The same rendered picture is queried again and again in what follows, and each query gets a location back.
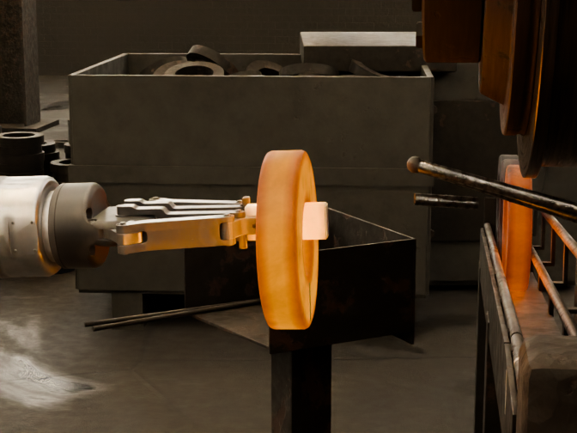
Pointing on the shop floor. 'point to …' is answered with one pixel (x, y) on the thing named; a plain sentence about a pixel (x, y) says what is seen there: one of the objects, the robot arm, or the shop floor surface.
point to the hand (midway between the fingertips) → (287, 221)
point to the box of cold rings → (244, 146)
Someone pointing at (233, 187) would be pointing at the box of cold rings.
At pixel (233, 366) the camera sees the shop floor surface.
